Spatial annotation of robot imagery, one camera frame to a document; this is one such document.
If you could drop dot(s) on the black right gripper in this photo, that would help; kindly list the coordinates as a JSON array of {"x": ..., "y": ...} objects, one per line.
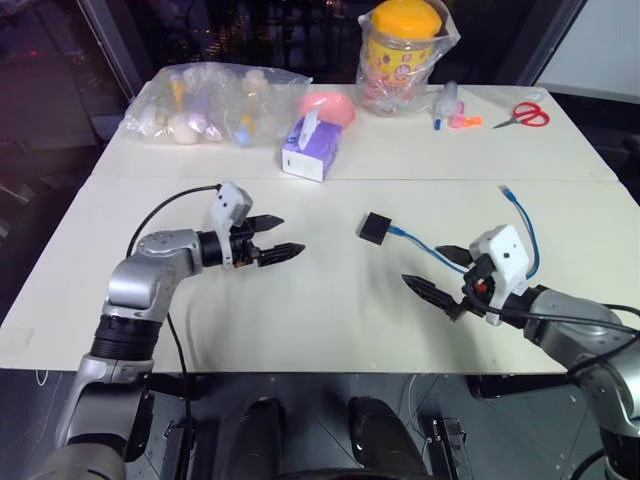
[{"x": 475, "y": 290}]

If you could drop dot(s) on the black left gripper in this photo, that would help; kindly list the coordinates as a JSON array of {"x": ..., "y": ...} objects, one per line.
[{"x": 244, "y": 246}]

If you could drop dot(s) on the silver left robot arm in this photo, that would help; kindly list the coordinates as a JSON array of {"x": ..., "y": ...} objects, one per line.
[{"x": 145, "y": 280}]

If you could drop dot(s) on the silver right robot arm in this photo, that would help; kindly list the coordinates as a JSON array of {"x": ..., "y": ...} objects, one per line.
[{"x": 580, "y": 325}]

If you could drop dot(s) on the small black box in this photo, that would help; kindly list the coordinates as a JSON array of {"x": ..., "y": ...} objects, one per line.
[{"x": 374, "y": 227}]

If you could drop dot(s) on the purple tissue box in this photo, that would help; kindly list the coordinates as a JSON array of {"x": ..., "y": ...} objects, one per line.
[{"x": 310, "y": 150}]

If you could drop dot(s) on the pink plastic bowl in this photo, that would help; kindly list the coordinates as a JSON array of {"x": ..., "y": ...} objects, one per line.
[{"x": 330, "y": 106}]

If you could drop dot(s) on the clear bag of toys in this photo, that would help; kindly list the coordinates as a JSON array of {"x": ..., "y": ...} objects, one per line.
[{"x": 210, "y": 107}]

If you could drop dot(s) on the blue capped marker pen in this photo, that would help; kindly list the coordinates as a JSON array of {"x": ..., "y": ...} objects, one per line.
[{"x": 438, "y": 122}]

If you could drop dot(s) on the pink and orange clips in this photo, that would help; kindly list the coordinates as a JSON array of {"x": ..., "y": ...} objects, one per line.
[{"x": 465, "y": 120}]

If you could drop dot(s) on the white small bottle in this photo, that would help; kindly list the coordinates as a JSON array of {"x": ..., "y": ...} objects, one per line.
[{"x": 448, "y": 99}]

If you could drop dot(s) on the dark rounded robot foot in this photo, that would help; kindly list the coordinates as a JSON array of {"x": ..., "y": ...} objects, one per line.
[
  {"x": 260, "y": 440},
  {"x": 385, "y": 440}
]

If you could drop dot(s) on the yellow lidded candy jar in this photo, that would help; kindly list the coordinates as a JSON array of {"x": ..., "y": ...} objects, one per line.
[{"x": 400, "y": 55}]

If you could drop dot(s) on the yellow lidded jar in bag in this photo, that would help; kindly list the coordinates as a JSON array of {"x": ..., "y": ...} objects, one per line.
[{"x": 440, "y": 50}]

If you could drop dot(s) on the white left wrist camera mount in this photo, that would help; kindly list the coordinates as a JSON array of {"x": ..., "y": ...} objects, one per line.
[{"x": 229, "y": 206}]

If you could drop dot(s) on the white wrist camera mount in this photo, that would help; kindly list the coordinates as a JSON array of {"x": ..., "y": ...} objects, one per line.
[
  {"x": 506, "y": 260},
  {"x": 229, "y": 206}
]

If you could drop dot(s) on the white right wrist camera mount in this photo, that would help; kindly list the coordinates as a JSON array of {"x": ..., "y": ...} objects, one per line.
[{"x": 506, "y": 260}]

